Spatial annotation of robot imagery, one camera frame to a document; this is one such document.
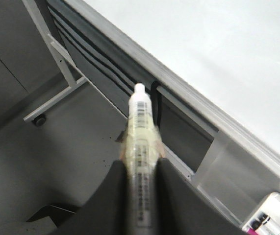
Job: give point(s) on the white taped whiteboard marker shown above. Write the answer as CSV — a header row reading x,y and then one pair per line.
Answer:
x,y
141,149

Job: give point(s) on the dark grey hanging panel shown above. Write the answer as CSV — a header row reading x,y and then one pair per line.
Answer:
x,y
183,129

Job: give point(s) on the white whiteboard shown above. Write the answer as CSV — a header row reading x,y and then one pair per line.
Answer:
x,y
222,57

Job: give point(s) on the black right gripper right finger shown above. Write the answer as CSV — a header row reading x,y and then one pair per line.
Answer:
x,y
182,211

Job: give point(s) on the grey fabric pocket organizer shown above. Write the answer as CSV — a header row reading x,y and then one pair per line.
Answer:
x,y
95,55

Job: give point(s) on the black capped marker upper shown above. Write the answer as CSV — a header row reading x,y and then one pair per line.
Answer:
x,y
264,220

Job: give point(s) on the black caster wheel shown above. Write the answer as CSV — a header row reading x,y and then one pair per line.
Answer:
x,y
39,120

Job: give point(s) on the grey whiteboard stand leg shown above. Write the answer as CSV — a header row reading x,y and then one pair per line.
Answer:
x,y
68,78

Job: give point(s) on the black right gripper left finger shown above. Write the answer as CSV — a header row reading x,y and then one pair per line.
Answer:
x,y
104,212

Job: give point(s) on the white marker tray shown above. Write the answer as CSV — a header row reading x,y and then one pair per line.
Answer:
x,y
269,205

